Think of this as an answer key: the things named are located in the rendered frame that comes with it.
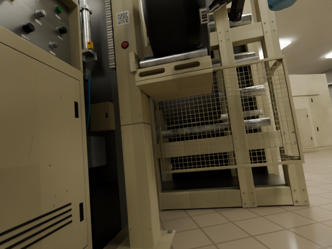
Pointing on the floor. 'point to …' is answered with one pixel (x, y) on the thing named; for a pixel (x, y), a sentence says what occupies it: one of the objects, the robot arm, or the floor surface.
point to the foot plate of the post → (167, 235)
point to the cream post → (135, 133)
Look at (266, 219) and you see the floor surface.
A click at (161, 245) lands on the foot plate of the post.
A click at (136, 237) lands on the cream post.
